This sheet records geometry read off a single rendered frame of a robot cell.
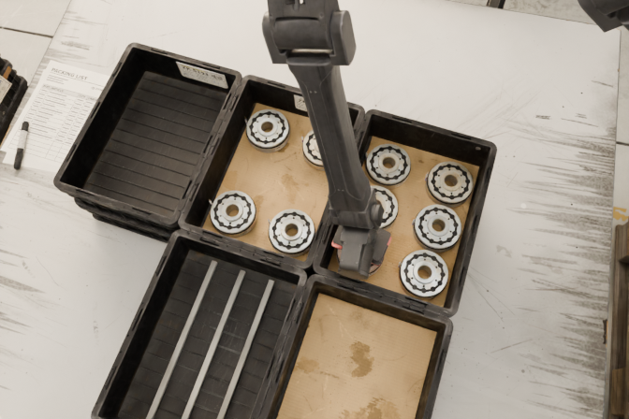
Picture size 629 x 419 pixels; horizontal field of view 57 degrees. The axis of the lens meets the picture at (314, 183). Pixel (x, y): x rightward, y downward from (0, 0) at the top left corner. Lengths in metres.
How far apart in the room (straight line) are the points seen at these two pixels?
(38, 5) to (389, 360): 2.33
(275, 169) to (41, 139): 0.68
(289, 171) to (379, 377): 0.50
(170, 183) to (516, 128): 0.90
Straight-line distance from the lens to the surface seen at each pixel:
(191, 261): 1.32
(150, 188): 1.41
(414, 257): 1.27
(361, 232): 1.03
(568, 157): 1.63
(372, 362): 1.25
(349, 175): 0.90
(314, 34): 0.73
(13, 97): 2.41
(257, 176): 1.36
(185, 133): 1.45
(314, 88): 0.78
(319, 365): 1.25
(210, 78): 1.44
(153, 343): 1.31
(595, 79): 1.78
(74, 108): 1.73
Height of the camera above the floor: 2.07
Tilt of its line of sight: 67 degrees down
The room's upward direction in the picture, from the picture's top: 5 degrees counter-clockwise
